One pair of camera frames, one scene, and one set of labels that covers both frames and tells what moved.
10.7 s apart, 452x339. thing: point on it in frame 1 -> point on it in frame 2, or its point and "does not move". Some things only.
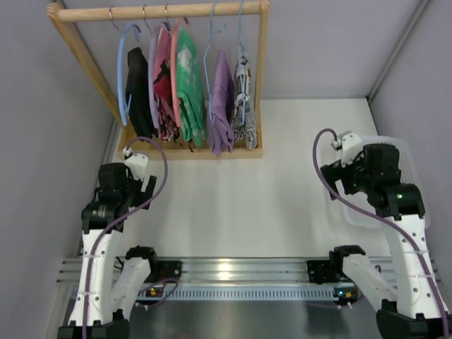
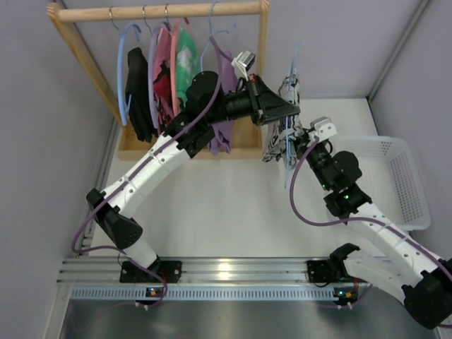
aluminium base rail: x=236 y=280 does not move
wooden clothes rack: x=131 y=147 does not move
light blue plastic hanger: x=241 y=58 -> x=287 y=119
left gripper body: x=147 y=191 -> x=255 y=102
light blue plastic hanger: x=124 y=111 does not move
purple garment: x=222 y=112 does not move
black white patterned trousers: x=243 y=114 -> x=282 y=145
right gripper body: x=332 y=173 -> x=304 y=142
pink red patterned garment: x=167 y=123 does not move
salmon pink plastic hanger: x=173 y=71 does not move
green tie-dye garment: x=190 y=90 does not move
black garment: x=138 y=95 does not move
